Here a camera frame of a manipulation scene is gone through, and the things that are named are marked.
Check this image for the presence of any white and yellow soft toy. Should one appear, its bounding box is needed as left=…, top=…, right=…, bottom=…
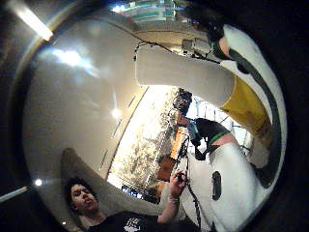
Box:
left=134, top=23, right=288, bottom=232

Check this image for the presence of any the person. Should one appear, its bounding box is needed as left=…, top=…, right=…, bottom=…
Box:
left=62, top=169, right=201, bottom=232

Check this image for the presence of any long ceiling light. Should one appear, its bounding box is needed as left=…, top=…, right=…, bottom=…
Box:
left=8, top=1, right=55, bottom=43

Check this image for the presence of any hanging black cable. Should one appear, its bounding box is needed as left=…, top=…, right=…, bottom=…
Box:
left=180, top=136, right=203, bottom=230

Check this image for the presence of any thin black cable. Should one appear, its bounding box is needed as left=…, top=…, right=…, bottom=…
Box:
left=132, top=32, right=221, bottom=64

